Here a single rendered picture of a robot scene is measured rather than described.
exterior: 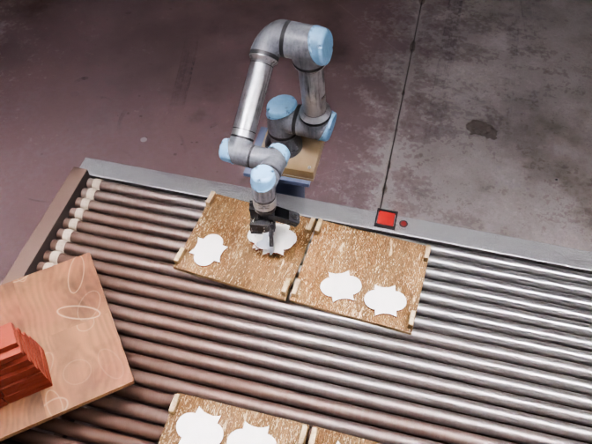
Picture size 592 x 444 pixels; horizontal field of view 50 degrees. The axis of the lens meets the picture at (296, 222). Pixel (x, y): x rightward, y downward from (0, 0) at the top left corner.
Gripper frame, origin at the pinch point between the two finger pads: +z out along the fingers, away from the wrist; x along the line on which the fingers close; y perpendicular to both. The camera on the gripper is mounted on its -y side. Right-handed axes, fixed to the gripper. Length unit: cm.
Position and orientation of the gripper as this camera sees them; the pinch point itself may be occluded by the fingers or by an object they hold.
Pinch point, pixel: (273, 240)
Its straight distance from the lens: 219.6
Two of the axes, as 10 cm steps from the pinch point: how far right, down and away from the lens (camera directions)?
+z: 0.1, 6.0, 8.0
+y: -10.0, -0.2, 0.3
